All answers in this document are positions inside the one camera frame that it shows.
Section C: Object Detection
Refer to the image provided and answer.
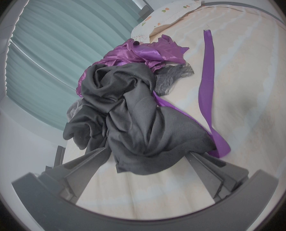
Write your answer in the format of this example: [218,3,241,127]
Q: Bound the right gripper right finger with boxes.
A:
[187,152,250,200]

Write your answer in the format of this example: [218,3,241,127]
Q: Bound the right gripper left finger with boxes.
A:
[45,146,112,200]

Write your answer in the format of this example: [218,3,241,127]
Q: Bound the black T-shirt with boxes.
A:
[62,63,217,175]

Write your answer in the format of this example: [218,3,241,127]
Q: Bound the grey garment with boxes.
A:
[67,99,86,123]

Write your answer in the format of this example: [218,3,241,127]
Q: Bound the bed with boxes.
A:
[61,0,286,221]

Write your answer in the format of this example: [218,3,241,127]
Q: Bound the blue-green curtain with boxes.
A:
[10,0,144,68]
[5,41,90,131]

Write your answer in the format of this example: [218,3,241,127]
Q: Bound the purple satin garment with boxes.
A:
[76,29,228,159]

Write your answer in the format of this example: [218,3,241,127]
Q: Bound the white printed pillow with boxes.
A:
[130,0,205,43]

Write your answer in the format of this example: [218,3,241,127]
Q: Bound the grey bedside table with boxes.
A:
[138,5,155,22]

